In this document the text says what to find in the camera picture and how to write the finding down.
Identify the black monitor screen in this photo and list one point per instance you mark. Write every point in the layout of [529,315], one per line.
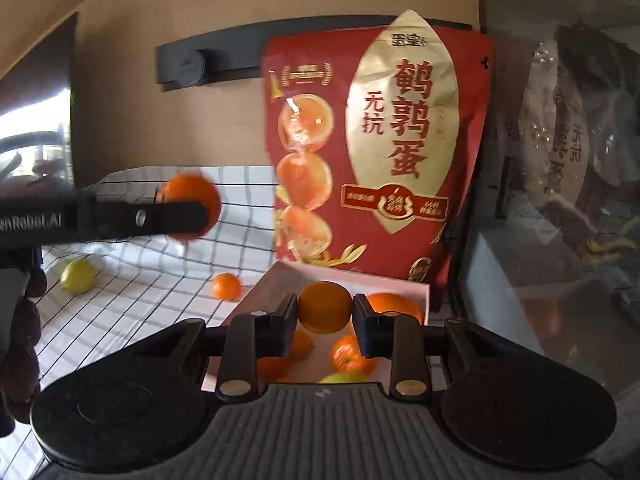
[37,98]

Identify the mandarin with stem far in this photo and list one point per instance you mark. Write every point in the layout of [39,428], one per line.
[226,286]

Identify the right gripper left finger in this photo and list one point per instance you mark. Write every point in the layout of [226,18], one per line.
[248,338]

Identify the black wall power strip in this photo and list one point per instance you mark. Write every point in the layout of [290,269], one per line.
[225,57]

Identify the glass computer case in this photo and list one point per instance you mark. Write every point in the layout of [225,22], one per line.
[552,258]

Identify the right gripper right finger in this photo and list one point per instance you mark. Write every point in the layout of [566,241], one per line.
[396,337]

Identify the red quail egg bag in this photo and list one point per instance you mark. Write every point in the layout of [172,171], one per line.
[374,134]

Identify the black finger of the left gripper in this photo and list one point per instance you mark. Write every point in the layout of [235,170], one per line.
[51,222]

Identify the dark gloved left hand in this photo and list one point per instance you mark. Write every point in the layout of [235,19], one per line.
[20,368]

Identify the pink cardboard box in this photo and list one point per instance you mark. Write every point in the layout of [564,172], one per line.
[324,341]

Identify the small mandarin in box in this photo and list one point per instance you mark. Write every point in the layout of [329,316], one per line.
[302,345]

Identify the yellow lemon in box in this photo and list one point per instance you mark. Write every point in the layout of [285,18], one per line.
[344,378]

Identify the yellow-green lemon on cloth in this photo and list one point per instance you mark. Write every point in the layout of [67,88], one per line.
[78,277]

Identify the white checkered tablecloth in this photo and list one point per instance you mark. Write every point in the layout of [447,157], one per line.
[147,283]

